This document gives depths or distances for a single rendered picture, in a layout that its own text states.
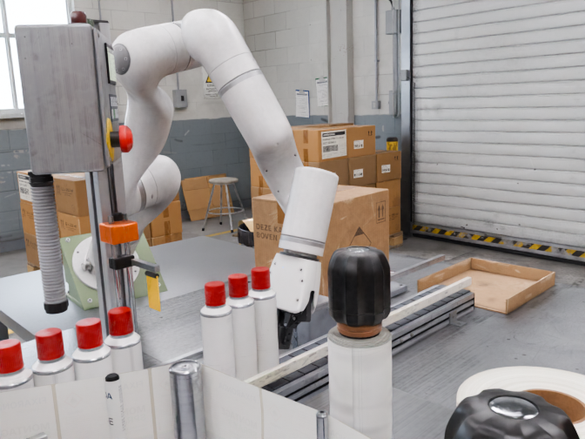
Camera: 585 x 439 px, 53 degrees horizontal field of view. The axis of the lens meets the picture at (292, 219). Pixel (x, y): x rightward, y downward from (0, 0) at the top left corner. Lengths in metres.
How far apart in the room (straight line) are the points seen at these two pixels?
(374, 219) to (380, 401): 0.88
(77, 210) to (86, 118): 3.48
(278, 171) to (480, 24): 4.49
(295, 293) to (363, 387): 0.32
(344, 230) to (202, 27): 0.65
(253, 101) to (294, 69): 6.11
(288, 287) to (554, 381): 0.48
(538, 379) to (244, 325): 0.46
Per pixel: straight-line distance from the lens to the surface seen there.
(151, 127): 1.33
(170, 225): 4.64
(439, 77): 5.70
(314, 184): 1.06
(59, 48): 0.84
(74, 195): 4.30
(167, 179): 1.50
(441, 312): 1.44
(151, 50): 1.20
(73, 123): 0.83
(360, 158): 5.00
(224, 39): 1.10
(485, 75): 5.46
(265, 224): 1.56
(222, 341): 0.97
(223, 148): 7.63
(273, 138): 1.07
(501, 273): 1.89
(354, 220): 1.54
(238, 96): 1.08
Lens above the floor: 1.37
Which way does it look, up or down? 11 degrees down
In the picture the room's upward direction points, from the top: 2 degrees counter-clockwise
